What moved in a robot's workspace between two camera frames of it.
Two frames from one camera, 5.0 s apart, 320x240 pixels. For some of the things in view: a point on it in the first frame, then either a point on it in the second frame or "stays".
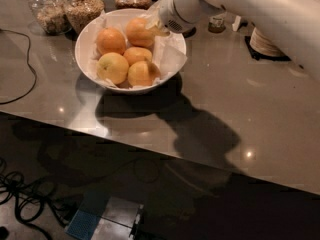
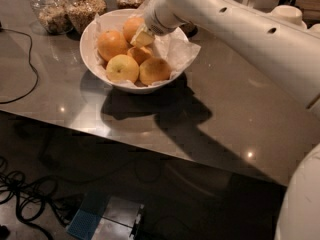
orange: x=138 y=33 stays
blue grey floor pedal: x=104 y=218 stays
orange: x=142 y=73 to x=153 y=71
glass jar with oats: x=82 y=5 stays
